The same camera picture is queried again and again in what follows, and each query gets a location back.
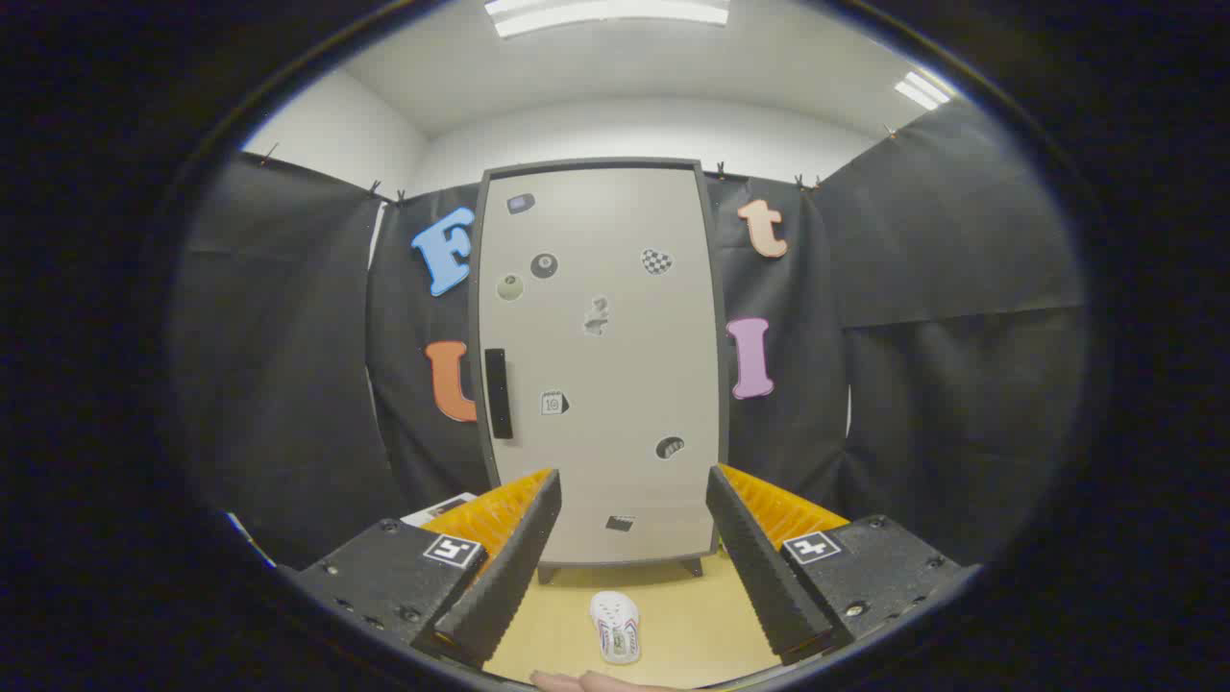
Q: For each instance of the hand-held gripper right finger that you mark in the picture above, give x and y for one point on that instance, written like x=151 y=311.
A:
x=759 y=577

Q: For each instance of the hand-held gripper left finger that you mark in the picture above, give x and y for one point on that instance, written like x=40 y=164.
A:
x=509 y=577

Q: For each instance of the white shoe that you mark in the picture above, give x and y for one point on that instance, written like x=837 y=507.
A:
x=615 y=625

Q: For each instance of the grey shoe cabinet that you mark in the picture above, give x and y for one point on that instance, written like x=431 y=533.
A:
x=473 y=317

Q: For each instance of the white cover book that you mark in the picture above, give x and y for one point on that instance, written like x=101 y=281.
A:
x=442 y=507

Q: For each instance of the black backdrop cloth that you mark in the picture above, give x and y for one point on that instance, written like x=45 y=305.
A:
x=288 y=365

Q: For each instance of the small ceiling light panel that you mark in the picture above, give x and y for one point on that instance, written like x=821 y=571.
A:
x=922 y=89

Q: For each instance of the large ceiling light panel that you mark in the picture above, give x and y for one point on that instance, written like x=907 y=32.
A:
x=605 y=13

